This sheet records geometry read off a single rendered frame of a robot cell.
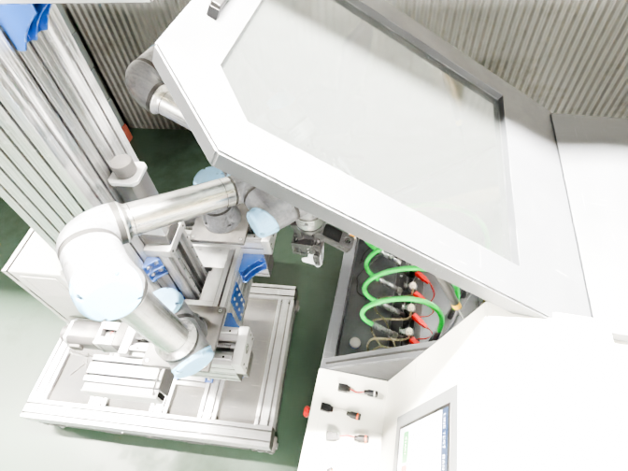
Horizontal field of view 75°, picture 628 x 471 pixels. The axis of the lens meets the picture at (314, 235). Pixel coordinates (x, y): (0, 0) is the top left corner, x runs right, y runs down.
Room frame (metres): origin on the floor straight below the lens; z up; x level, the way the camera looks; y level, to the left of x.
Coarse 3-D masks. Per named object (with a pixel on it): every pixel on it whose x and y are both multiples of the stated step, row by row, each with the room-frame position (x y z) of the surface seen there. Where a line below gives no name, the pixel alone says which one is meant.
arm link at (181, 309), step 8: (168, 288) 0.64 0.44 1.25; (160, 296) 0.61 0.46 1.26; (168, 296) 0.60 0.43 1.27; (176, 296) 0.60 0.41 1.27; (168, 304) 0.58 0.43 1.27; (176, 304) 0.58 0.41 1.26; (184, 304) 0.59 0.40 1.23; (176, 312) 0.56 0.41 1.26; (184, 312) 0.56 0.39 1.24; (192, 312) 0.61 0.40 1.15
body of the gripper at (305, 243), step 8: (296, 224) 0.69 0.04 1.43; (296, 232) 0.69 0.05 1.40; (304, 232) 0.67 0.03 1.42; (312, 232) 0.66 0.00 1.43; (296, 240) 0.69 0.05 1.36; (304, 240) 0.68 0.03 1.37; (312, 240) 0.68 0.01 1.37; (320, 240) 0.67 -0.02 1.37; (296, 248) 0.68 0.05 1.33; (304, 248) 0.67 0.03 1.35; (312, 248) 0.66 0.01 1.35; (320, 248) 0.66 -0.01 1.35
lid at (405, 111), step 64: (192, 0) 0.80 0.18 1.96; (256, 0) 0.87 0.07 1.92; (320, 0) 1.02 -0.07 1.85; (384, 0) 1.12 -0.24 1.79; (192, 64) 0.63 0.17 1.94; (256, 64) 0.71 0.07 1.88; (320, 64) 0.79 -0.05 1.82; (384, 64) 0.88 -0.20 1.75; (448, 64) 0.99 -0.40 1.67; (192, 128) 0.53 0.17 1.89; (256, 128) 0.54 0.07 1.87; (320, 128) 0.61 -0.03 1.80; (384, 128) 0.67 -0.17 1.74; (448, 128) 0.75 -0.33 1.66; (512, 128) 0.82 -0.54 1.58; (320, 192) 0.45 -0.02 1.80; (384, 192) 0.50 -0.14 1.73; (448, 192) 0.55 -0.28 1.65; (512, 192) 0.59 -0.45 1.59; (448, 256) 0.39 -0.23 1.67; (512, 256) 0.43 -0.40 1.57; (576, 256) 0.47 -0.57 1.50
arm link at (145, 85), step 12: (132, 72) 1.15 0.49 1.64; (144, 72) 1.15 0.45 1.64; (156, 72) 1.17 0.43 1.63; (132, 84) 1.12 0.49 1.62; (144, 84) 1.11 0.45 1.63; (156, 84) 1.12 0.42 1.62; (132, 96) 1.12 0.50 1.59; (144, 96) 1.09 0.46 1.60; (156, 96) 1.09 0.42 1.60; (168, 96) 1.09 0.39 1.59; (144, 108) 1.09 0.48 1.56; (156, 108) 1.08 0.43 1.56; (168, 108) 1.06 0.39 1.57; (180, 120) 1.04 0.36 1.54
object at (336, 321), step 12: (348, 252) 0.91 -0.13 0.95; (348, 264) 0.86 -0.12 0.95; (348, 276) 0.80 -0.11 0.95; (336, 288) 0.76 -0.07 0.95; (348, 288) 0.75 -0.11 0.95; (336, 300) 0.71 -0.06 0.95; (336, 312) 0.66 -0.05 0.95; (336, 324) 0.61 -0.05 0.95; (336, 336) 0.57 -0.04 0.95; (324, 348) 0.53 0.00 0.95; (336, 348) 0.53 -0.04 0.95
